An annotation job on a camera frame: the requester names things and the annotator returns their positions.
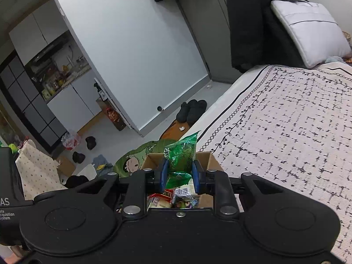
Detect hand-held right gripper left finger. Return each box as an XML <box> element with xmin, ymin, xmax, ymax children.
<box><xmin>33</xmin><ymin>159</ymin><xmax>169</xmax><ymax>220</ymax></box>

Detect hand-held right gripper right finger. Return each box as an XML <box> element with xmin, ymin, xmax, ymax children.
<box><xmin>192</xmin><ymin>160</ymin><xmax>317</xmax><ymax>220</ymax></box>

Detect brown cardboard box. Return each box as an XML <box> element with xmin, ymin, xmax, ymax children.
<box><xmin>140</xmin><ymin>152</ymin><xmax>224</xmax><ymax>210</ymax></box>

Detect large green snack packet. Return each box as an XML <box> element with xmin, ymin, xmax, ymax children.
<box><xmin>163</xmin><ymin>131</ymin><xmax>200</xmax><ymax>189</ymax></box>

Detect orange cake packet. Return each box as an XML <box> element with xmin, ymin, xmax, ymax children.
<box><xmin>147</xmin><ymin>194</ymin><xmax>172</xmax><ymax>209</ymax></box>

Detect clear pastry packet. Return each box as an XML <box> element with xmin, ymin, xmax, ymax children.
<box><xmin>174</xmin><ymin>196</ymin><xmax>200</xmax><ymax>209</ymax></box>

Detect green leaf rug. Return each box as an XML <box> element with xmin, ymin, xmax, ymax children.
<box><xmin>113</xmin><ymin>140</ymin><xmax>176</xmax><ymax>175</ymax></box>

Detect polka dot cloth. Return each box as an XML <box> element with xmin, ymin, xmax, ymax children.
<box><xmin>15</xmin><ymin>140</ymin><xmax>68</xmax><ymax>201</ymax></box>

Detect blue jeans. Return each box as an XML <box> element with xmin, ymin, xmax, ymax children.
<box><xmin>92</xmin><ymin>154</ymin><xmax>114</xmax><ymax>175</ymax></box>

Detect small floor cardboard box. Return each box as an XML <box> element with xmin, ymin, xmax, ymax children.
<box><xmin>56</xmin><ymin>155</ymin><xmax>76</xmax><ymax>180</ymax></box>

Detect black cloth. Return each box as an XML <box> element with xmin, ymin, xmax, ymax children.
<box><xmin>64</xmin><ymin>174</ymin><xmax>90</xmax><ymax>189</ymax></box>

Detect red snack box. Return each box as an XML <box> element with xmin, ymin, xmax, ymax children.
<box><xmin>96</xmin><ymin>97</ymin><xmax>127</xmax><ymax>131</ymax></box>

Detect crumpled plastic bag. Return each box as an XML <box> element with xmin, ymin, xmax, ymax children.
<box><xmin>61</xmin><ymin>130</ymin><xmax>81</xmax><ymax>151</ymax></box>

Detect white patterned blanket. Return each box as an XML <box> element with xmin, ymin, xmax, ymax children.
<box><xmin>190</xmin><ymin>64</ymin><xmax>352</xmax><ymax>264</ymax></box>

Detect grey panelled sliding door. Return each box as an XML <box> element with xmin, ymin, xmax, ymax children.
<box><xmin>0</xmin><ymin>55</ymin><xmax>68</xmax><ymax>154</ymax></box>

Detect white lower kitchen cabinet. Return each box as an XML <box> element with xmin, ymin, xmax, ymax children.
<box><xmin>47</xmin><ymin>66</ymin><xmax>102</xmax><ymax>132</ymax></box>

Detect white kitchen cabinet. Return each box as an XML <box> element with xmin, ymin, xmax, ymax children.
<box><xmin>8</xmin><ymin>0</ymin><xmax>69</xmax><ymax>66</ymax></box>
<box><xmin>47</xmin><ymin>66</ymin><xmax>102</xmax><ymax>132</ymax></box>

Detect black coat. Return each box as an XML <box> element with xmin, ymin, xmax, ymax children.
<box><xmin>226</xmin><ymin>0</ymin><xmax>307</xmax><ymax>73</ymax></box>

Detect range hood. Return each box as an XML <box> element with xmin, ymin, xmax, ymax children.
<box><xmin>33</xmin><ymin>37</ymin><xmax>70</xmax><ymax>62</ymax></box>

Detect white upper kitchen cabinet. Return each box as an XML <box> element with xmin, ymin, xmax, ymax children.
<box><xmin>8</xmin><ymin>0</ymin><xmax>69</xmax><ymax>66</ymax></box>

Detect white pillow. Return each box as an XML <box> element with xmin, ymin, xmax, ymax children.
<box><xmin>270</xmin><ymin>0</ymin><xmax>352</xmax><ymax>69</ymax></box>

